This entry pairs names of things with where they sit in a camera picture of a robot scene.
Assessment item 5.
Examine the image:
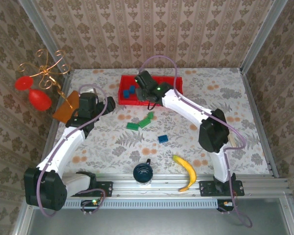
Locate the red plastic storage bin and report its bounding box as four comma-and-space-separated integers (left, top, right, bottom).
118, 75, 140, 106
137, 75, 164, 106
161, 76, 184, 95

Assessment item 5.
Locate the orange brown board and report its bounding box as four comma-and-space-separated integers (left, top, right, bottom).
52, 90, 80, 123

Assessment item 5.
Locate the floral patterned tablecloth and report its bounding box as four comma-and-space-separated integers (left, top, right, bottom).
43, 68, 272, 176

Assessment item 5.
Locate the red plastic wine glass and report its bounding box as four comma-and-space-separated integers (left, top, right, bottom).
14, 75, 52, 112

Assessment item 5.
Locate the dark blue mug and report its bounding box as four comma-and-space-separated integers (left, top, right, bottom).
133, 158, 154, 186

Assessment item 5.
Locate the yellow banana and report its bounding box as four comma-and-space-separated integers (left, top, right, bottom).
172, 155, 197, 192

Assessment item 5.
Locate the small black controller board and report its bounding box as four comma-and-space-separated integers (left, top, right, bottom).
217, 199, 236, 213
80, 198, 100, 213

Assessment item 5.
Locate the grey metal base panel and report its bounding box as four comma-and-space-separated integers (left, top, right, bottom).
29, 208, 289, 235

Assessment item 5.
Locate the short black wrist cable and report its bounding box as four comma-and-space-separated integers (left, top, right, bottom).
147, 100, 162, 110

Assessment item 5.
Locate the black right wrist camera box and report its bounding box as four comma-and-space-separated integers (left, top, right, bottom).
136, 70, 155, 86

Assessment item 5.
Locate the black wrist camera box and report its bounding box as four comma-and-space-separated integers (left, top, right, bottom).
78, 92, 99, 116
136, 70, 155, 86

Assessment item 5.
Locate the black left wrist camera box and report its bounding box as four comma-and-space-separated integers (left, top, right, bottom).
78, 92, 99, 116

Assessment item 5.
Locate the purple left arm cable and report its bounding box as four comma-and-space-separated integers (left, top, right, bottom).
36, 83, 108, 218

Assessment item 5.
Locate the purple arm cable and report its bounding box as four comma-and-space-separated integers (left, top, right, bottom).
138, 55, 253, 228
36, 83, 108, 218

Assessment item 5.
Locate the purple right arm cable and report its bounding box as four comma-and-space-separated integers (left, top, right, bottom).
138, 55, 253, 228

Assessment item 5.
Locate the gold wire ornament stand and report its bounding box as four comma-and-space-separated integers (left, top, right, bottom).
17, 48, 74, 109

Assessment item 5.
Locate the aluminium table side rail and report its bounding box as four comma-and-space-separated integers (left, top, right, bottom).
239, 68, 278, 178
36, 70, 74, 179

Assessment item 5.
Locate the aluminium frame post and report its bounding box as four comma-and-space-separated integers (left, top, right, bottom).
17, 0, 73, 76
239, 0, 289, 74

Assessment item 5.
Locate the aluminium mounting rail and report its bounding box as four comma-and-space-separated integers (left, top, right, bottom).
26, 173, 294, 198

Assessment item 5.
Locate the white slotted cable duct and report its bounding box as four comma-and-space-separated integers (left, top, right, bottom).
33, 197, 218, 209

